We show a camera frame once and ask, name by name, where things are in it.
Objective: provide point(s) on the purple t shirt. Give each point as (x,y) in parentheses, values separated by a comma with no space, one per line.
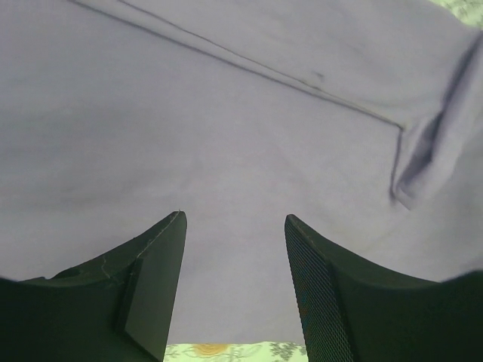
(106,129)

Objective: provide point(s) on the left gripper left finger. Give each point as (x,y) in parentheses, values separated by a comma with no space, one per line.
(115,307)

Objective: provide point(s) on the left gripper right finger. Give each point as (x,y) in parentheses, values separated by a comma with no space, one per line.
(352,309)

